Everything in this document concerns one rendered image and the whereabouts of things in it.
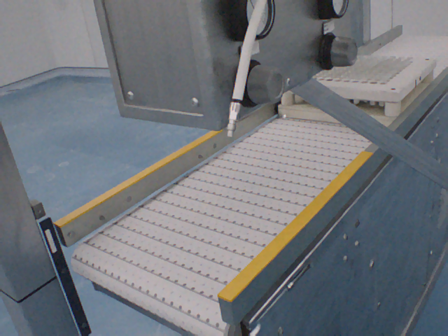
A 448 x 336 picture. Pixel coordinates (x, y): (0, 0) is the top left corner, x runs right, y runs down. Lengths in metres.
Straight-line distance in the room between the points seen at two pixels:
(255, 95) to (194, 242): 0.30
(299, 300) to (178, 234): 0.17
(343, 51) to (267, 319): 0.28
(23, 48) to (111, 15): 5.85
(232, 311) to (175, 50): 0.24
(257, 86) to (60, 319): 0.47
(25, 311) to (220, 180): 0.33
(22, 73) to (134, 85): 5.84
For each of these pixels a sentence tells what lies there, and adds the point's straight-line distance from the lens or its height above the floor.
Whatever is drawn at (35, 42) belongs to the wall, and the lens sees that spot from 6.29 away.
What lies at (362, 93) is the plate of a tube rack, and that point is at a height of 0.90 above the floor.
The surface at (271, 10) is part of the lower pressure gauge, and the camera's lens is 0.32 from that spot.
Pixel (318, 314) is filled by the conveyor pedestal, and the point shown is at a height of 0.61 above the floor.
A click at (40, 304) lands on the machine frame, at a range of 0.65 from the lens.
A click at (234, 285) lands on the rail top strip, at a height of 0.87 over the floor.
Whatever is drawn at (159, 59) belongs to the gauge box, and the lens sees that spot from 0.32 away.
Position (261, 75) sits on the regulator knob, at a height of 1.08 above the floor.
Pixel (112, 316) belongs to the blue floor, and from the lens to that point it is 1.81.
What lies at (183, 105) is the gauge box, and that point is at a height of 1.06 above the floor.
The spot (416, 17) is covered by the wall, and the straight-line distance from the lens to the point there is 3.72.
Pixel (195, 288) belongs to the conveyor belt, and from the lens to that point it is 0.50.
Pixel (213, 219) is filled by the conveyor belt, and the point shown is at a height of 0.84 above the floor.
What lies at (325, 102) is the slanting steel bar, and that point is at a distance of 0.50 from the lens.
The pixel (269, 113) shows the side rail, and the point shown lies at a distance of 0.92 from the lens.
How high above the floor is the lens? 1.15
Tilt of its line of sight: 25 degrees down
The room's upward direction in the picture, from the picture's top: 8 degrees counter-clockwise
